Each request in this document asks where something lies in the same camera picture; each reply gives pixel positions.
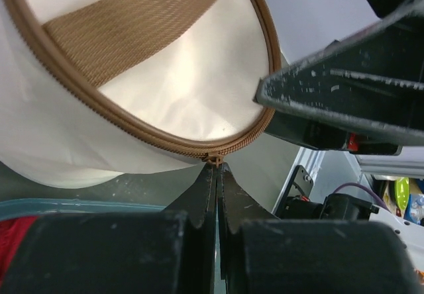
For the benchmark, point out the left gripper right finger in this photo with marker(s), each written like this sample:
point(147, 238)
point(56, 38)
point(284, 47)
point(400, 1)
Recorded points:
point(261, 253)

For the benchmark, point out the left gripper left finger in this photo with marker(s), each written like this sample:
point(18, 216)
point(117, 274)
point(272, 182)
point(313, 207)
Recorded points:
point(171, 251)

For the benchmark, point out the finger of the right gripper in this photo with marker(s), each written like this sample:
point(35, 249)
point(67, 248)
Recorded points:
point(369, 85)

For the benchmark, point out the cream cylindrical laundry bag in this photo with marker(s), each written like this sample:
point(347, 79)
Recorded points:
point(91, 89)

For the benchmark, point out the teal plastic basin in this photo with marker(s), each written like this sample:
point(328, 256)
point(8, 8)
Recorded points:
point(17, 208)

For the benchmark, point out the red garment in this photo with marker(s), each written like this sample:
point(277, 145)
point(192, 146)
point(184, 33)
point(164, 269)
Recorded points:
point(12, 233)

